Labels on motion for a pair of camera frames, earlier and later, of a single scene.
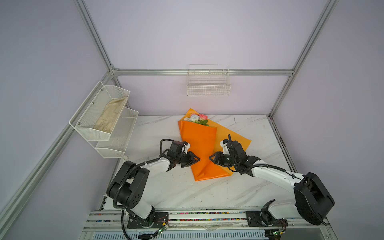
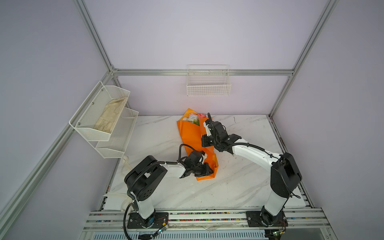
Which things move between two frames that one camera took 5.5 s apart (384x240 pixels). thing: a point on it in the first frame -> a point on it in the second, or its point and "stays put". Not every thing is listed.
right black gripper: x=216 y=159 -> x=204 y=143
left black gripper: x=191 y=154 -> x=206 y=172
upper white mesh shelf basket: x=97 y=116 stays put
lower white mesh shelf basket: x=120 y=136 stays put
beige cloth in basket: x=108 y=118 stays put
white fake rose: x=192 y=118 stays put
